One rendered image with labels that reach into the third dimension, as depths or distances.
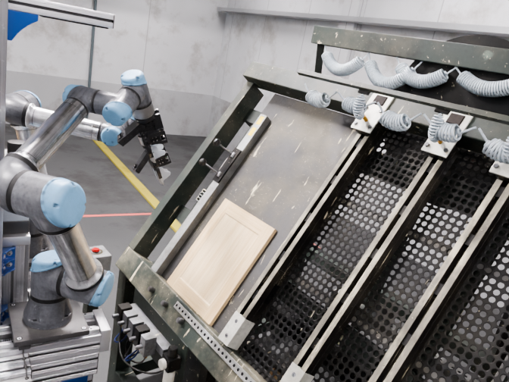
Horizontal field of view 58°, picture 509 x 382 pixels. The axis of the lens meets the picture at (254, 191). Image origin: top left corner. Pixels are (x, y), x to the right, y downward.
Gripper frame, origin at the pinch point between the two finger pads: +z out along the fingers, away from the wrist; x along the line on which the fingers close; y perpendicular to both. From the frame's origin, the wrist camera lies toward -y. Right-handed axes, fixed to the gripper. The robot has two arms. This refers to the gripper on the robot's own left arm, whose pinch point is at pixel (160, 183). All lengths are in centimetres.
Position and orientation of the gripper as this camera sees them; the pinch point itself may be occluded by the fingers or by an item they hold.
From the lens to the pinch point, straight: 212.0
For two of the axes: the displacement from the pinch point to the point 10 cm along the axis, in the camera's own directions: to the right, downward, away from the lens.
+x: -4.9, -3.5, 8.0
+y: 8.4, -4.4, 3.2
